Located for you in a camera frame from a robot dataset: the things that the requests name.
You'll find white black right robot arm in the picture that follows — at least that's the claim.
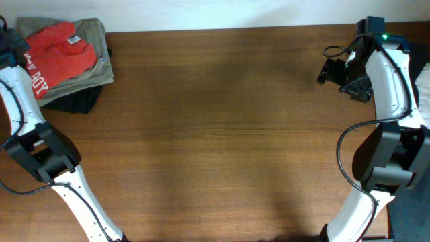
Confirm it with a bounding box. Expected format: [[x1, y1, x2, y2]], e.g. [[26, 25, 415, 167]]
[[317, 16, 429, 241]]

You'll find dark garment at right edge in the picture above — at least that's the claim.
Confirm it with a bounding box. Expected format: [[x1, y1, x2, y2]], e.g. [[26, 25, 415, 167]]
[[388, 44, 429, 242]]

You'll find folded olive green garment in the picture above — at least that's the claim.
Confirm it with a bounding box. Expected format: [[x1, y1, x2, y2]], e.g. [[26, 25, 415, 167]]
[[38, 18, 114, 113]]

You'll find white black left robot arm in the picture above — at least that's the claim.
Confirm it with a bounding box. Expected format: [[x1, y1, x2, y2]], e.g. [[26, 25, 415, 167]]
[[1, 18, 127, 241]]

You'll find white cloth at right edge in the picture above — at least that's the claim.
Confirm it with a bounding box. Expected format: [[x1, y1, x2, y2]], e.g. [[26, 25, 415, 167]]
[[415, 63, 430, 128]]

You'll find folded black garment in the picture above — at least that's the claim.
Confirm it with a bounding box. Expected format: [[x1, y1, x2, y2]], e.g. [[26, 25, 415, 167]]
[[42, 48, 114, 114]]

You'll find orange printed t-shirt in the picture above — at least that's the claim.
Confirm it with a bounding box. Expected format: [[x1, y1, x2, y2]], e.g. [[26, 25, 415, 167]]
[[24, 22, 97, 99]]

